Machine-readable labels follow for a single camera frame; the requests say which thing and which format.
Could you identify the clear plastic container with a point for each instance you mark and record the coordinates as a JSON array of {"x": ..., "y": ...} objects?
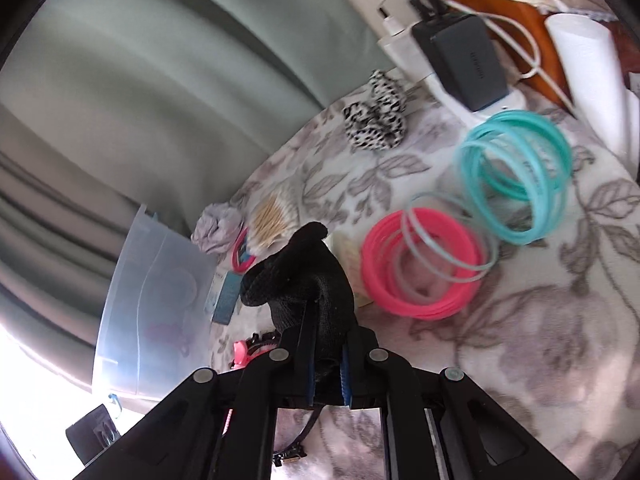
[{"x": 150, "y": 300}]

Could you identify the grey crumpled cloth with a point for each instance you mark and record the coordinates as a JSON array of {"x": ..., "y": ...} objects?
[{"x": 215, "y": 230}]

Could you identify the black pouch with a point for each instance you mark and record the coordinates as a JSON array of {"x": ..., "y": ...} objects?
[{"x": 90, "y": 435}]

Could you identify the white and blue medicine box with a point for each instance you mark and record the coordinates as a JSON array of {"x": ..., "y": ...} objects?
[{"x": 227, "y": 300}]

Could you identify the black knit glove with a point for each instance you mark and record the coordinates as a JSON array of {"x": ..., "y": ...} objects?
[{"x": 310, "y": 270}]

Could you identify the black power adapter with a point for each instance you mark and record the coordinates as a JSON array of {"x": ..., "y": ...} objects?
[{"x": 460, "y": 60}]

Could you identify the white paper roll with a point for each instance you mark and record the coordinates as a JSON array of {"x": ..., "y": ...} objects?
[{"x": 585, "y": 75}]

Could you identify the pink filament coil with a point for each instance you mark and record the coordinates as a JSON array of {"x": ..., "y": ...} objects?
[{"x": 372, "y": 270}]

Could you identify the bag of cotton swabs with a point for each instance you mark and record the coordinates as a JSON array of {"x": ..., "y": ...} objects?
[{"x": 272, "y": 215}]

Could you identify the white power strip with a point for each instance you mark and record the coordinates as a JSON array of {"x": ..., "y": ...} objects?
[{"x": 405, "y": 52}]

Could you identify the pale green curtain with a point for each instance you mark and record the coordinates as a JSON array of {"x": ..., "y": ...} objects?
[{"x": 150, "y": 85}]

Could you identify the pink and black hair clip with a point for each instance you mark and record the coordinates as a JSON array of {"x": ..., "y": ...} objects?
[{"x": 242, "y": 352}]

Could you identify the teal filament coil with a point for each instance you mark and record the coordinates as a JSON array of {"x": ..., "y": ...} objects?
[{"x": 547, "y": 170}]

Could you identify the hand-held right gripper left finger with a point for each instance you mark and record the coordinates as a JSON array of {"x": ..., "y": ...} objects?
[{"x": 311, "y": 385}]

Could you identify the white plug charger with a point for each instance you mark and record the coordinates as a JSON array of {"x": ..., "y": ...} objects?
[{"x": 392, "y": 20}]

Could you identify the brown wooden hanger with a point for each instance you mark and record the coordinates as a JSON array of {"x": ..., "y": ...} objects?
[{"x": 510, "y": 5}]

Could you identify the floral printed blanket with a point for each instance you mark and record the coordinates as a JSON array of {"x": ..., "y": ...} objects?
[{"x": 550, "y": 335}]

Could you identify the black and white spotted scrunchie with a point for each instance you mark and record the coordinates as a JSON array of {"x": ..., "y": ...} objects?
[{"x": 375, "y": 120}]

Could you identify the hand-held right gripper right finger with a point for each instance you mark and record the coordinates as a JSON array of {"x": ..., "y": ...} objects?
[{"x": 345, "y": 380}]

